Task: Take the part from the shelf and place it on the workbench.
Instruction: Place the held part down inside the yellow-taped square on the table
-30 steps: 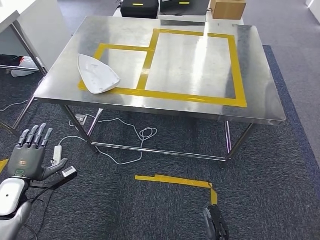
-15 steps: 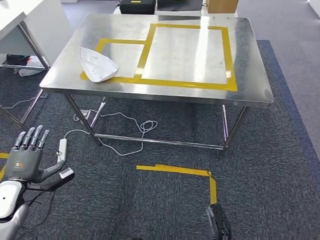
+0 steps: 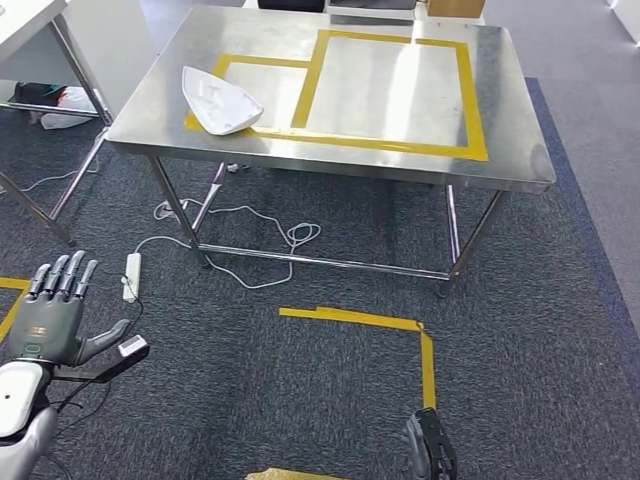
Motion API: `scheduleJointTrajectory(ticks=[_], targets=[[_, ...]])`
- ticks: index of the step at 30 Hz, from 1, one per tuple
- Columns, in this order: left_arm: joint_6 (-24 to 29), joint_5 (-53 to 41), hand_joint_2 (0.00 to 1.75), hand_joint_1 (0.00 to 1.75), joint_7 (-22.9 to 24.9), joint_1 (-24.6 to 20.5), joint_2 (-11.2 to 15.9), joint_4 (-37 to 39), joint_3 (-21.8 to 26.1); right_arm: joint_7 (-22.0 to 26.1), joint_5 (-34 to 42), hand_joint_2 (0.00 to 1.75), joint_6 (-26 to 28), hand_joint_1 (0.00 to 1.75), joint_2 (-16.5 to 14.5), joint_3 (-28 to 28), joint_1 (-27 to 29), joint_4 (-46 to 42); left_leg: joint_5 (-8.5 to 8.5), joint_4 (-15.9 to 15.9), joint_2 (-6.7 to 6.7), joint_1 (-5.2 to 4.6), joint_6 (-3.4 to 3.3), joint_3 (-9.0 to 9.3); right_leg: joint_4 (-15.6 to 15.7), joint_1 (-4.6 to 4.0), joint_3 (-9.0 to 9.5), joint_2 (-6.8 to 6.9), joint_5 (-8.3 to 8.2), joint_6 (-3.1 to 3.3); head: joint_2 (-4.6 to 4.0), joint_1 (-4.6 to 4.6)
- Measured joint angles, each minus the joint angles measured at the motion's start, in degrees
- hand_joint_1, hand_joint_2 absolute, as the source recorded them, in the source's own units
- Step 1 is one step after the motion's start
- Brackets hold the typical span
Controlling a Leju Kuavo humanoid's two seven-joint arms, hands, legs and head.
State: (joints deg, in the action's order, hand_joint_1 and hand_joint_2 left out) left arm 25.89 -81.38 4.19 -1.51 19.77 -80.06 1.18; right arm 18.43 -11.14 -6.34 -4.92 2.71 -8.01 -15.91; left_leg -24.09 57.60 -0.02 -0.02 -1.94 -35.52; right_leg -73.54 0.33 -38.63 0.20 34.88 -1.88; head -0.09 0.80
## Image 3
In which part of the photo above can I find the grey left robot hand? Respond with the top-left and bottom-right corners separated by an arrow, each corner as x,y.
7,250 -> 131,369

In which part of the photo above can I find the white plastic car part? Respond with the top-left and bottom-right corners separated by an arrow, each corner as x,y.
181,66 -> 265,137

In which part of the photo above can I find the stainless steel workbench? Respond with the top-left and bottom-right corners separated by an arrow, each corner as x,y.
105,3 -> 557,299

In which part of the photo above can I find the white plastic bag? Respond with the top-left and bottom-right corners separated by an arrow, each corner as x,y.
39,86 -> 103,131

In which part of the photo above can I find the black bag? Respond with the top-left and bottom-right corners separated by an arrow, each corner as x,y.
12,82 -> 66,109

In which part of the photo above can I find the stainless steel table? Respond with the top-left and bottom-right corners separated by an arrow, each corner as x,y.
0,0 -> 113,248

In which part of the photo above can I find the white partition panel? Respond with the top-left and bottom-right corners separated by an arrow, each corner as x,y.
65,0 -> 157,121

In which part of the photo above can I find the black long flat pad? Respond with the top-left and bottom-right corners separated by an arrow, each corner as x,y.
257,0 -> 326,13

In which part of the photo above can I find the yellow floor tape outline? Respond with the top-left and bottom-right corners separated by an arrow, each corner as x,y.
245,305 -> 437,480

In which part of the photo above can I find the brown cardboard box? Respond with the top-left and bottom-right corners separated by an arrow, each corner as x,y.
426,0 -> 486,19

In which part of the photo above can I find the white cabinet corner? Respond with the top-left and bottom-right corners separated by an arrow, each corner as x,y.
607,0 -> 640,44

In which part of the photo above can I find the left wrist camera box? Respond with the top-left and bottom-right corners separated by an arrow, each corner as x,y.
52,334 -> 150,384

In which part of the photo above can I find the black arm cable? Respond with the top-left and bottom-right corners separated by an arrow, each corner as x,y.
45,380 -> 113,480

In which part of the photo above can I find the black power cord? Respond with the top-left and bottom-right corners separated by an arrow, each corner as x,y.
121,274 -> 146,333

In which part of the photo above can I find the thin white floor cable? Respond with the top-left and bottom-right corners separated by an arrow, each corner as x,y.
0,157 -> 101,197

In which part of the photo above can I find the coiled white cable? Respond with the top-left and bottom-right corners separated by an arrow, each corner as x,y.
134,198 -> 322,291

